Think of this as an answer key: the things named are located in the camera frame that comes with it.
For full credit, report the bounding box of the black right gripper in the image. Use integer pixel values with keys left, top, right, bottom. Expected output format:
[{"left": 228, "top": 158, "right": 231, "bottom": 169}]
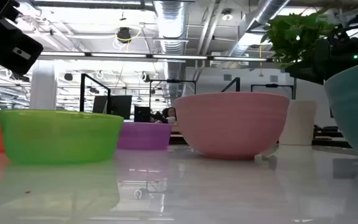
[{"left": 286, "top": 27, "right": 358, "bottom": 85}]

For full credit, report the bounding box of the large pink plastic bowl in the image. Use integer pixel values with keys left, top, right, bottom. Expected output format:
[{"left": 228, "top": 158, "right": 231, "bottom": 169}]
[{"left": 173, "top": 91, "right": 291, "bottom": 161}]

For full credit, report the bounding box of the small green plastic bowl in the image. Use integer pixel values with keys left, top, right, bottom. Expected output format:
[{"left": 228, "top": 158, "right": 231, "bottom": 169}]
[{"left": 0, "top": 109, "right": 125, "bottom": 165}]

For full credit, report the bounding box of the large blue plastic bowl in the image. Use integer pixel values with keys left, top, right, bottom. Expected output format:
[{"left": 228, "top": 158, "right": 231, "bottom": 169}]
[{"left": 116, "top": 121, "right": 173, "bottom": 151}]

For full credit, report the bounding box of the green leafy plant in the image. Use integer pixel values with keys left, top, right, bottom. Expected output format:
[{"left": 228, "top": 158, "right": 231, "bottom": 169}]
[{"left": 260, "top": 9, "right": 344, "bottom": 100}]

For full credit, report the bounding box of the white plant pot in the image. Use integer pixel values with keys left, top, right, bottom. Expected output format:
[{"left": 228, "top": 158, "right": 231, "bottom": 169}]
[{"left": 278, "top": 99, "right": 318, "bottom": 146}]

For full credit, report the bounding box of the white building column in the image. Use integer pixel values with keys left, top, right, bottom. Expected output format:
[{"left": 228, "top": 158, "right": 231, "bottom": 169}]
[{"left": 29, "top": 60, "right": 58, "bottom": 111}]

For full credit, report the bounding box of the dark office desk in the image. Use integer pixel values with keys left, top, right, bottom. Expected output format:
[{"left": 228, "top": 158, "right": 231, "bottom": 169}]
[{"left": 314, "top": 124, "right": 344, "bottom": 140}]

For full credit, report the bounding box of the person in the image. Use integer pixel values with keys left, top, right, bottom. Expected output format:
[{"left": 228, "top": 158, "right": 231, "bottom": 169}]
[{"left": 165, "top": 106, "right": 178, "bottom": 124}]

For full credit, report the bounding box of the small black computer monitor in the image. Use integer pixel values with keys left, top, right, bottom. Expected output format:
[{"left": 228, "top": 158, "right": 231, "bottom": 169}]
[{"left": 134, "top": 106, "right": 152, "bottom": 123}]

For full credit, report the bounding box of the black metal gantry frame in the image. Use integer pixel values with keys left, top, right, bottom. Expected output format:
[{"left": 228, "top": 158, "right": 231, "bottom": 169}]
[{"left": 250, "top": 83, "right": 295, "bottom": 100}]

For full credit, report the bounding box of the black table frame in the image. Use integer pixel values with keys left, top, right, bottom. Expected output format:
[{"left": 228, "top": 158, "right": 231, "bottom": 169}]
[{"left": 168, "top": 133, "right": 354, "bottom": 149}]

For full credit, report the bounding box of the smooth silver ventilation duct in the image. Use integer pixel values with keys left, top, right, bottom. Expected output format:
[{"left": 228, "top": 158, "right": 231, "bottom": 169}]
[{"left": 225, "top": 0, "right": 291, "bottom": 68}]

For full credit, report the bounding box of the black ceiling camera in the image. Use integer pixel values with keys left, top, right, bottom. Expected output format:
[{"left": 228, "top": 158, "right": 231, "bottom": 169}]
[{"left": 116, "top": 27, "right": 132, "bottom": 44}]

